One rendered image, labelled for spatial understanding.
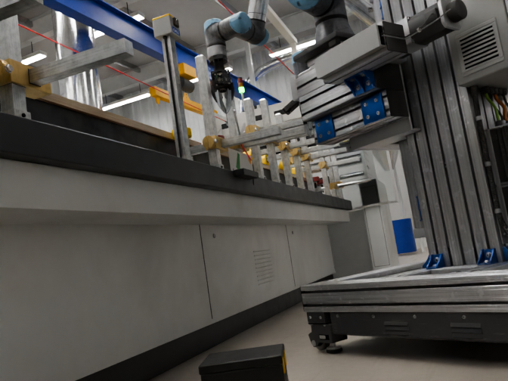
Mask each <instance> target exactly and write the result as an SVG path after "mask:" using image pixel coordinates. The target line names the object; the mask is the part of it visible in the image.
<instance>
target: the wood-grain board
mask: <svg viewBox="0 0 508 381"><path fill-rule="evenodd" d="M37 100H40V101H44V102H47V103H50V104H54V105H57V106H59V107H64V108H67V109H69V110H74V111H76V112H79V113H84V114H86V115H89V116H93V117H96V118H99V119H103V120H106V121H108V122H113V123H116V124H118V125H123V126H125V127H129V128H131V129H135V130H138V131H141V132H145V133H148V134H151V135H155V136H158V137H161V138H165V139H168V140H170V141H175V140H174V139H172V133H171V132H167V131H164V130H162V129H158V128H155V127H153V126H150V125H146V124H144V123H141V122H137V121H134V120H132V119H128V118H125V117H123V116H119V115H116V114H114V113H110V112H107V111H105V110H102V109H99V108H96V107H93V106H90V105H87V104H84V103H81V102H78V101H75V100H72V99H69V98H65V97H63V96H60V95H58V94H54V93H51V94H50V95H47V96H44V97H42V98H37ZM188 140H189V146H190V147H193V146H196V145H200V144H202V143H200V142H198V141H194V140H191V139H188ZM220 155H221V156H224V157H227V158H229V156H228V152H227V153H220ZM262 165H263V169H266V170H268V171H270V166H268V165H265V164H262ZM278 170H279V174H282V175H284V171H283V170H281V169H278Z"/></svg>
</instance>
